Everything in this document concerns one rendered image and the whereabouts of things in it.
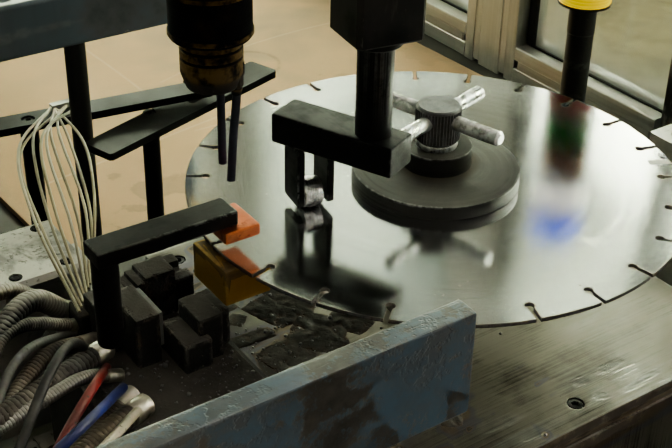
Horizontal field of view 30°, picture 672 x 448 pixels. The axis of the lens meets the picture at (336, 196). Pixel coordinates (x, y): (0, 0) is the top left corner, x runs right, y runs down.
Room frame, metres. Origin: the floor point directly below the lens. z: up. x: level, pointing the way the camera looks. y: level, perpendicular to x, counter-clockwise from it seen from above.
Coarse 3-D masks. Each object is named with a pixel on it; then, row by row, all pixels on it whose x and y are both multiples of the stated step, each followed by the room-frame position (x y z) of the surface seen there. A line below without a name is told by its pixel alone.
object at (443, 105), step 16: (400, 96) 0.74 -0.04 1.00; (432, 96) 0.73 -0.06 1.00; (448, 96) 0.74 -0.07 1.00; (464, 96) 0.74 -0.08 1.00; (480, 96) 0.75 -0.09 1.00; (416, 112) 0.72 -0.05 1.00; (432, 112) 0.71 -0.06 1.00; (448, 112) 0.71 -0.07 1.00; (416, 128) 0.70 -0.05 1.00; (432, 128) 0.71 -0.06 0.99; (448, 128) 0.71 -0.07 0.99; (464, 128) 0.71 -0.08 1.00; (480, 128) 0.70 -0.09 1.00; (416, 144) 0.72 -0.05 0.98; (432, 144) 0.71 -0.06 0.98; (448, 144) 0.71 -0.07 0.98; (496, 144) 0.69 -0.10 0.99
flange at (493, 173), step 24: (480, 144) 0.75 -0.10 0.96; (408, 168) 0.71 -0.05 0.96; (432, 168) 0.70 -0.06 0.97; (456, 168) 0.70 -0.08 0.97; (480, 168) 0.72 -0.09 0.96; (504, 168) 0.72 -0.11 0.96; (360, 192) 0.70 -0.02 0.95; (384, 192) 0.69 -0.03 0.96; (408, 192) 0.69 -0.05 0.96; (432, 192) 0.69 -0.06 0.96; (456, 192) 0.69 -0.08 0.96; (480, 192) 0.69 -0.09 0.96; (504, 192) 0.69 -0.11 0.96; (408, 216) 0.67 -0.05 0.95; (432, 216) 0.67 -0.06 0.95; (456, 216) 0.67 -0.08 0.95
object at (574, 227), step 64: (256, 128) 0.79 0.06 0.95; (512, 128) 0.80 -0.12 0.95; (576, 128) 0.80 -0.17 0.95; (192, 192) 0.70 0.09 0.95; (256, 192) 0.70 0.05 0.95; (576, 192) 0.71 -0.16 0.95; (640, 192) 0.71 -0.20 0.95; (256, 256) 0.62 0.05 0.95; (320, 256) 0.62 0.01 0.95; (384, 256) 0.63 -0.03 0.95; (448, 256) 0.63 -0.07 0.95; (512, 256) 0.63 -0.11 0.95; (576, 256) 0.63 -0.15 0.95; (640, 256) 0.63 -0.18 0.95; (512, 320) 0.56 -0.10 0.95
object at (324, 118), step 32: (384, 64) 0.65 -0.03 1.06; (384, 96) 0.65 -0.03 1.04; (288, 128) 0.68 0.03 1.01; (320, 128) 0.67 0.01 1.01; (352, 128) 0.67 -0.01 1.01; (384, 128) 0.65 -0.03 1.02; (288, 160) 0.68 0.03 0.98; (320, 160) 0.69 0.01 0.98; (352, 160) 0.65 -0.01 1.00; (384, 160) 0.64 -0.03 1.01; (288, 192) 0.68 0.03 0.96
